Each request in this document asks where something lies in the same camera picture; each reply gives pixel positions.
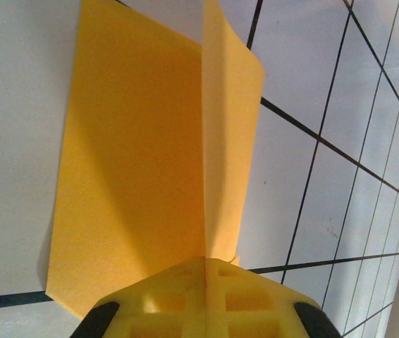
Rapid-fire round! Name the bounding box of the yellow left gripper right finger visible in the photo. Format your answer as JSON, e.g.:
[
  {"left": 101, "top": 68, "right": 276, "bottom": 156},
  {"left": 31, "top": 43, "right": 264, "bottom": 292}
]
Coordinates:
[{"left": 206, "top": 258, "right": 342, "bottom": 338}]

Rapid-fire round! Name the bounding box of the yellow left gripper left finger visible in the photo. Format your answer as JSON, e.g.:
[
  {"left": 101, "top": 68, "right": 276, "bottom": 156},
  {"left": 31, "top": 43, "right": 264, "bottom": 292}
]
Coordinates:
[{"left": 72, "top": 256, "right": 208, "bottom": 338}]

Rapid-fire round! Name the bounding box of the yellow cloth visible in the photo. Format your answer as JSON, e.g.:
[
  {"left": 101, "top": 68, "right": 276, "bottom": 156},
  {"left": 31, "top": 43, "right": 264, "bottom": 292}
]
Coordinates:
[{"left": 44, "top": 0, "right": 267, "bottom": 320}]

